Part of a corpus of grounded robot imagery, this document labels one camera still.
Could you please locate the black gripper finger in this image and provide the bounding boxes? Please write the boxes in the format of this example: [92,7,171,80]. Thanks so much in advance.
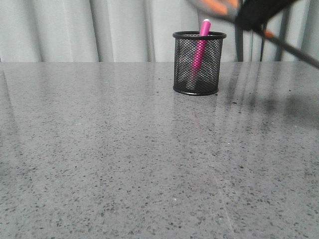
[235,0,295,30]

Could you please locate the grey orange scissors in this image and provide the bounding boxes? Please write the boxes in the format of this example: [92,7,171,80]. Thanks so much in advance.
[189,0,319,68]

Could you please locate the pink highlighter pen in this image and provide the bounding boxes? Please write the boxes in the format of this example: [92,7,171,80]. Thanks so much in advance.
[186,19,211,90]

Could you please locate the black mesh pen cup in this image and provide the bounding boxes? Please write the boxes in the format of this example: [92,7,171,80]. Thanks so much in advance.
[172,31,227,96]

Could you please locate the grey curtain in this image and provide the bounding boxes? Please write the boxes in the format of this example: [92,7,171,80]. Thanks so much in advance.
[0,0,319,62]

